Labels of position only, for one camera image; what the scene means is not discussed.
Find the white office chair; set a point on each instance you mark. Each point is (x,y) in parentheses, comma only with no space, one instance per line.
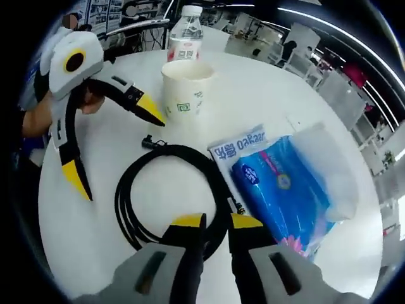
(300,65)

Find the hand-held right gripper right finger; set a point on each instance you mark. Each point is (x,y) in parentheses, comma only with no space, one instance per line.
(250,253)

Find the blue tissue pack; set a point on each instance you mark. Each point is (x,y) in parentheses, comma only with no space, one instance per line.
(284,190)

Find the clear plastic water bottle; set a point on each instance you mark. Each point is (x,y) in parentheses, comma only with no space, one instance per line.
(185,38)

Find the white mesh chair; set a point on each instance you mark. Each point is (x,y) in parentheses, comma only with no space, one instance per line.
(340,98)

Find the person's dark clothed torso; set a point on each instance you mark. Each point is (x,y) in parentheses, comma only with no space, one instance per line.
(31,142)

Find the red wall screen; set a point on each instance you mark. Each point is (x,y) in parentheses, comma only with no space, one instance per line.
(356,74)

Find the green potted plant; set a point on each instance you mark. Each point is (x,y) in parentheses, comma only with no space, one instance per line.
(388,157)

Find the white paper cup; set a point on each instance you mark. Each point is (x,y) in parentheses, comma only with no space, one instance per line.
(183,95)

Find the wall poster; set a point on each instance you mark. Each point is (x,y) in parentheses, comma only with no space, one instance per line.
(98,12)

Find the silver laptop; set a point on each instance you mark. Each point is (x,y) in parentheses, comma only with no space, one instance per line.
(148,21)

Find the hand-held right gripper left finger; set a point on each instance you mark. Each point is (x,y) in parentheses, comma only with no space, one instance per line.
(183,253)

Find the long curved ceiling light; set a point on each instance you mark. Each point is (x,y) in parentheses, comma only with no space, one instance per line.
(300,13)

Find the person's left hand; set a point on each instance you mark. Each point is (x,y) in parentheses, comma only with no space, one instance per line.
(91,103)

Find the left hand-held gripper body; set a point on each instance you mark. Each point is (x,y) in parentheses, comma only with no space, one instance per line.
(82,50)

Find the white side table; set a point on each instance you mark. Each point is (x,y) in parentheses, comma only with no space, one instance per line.
(218,39)

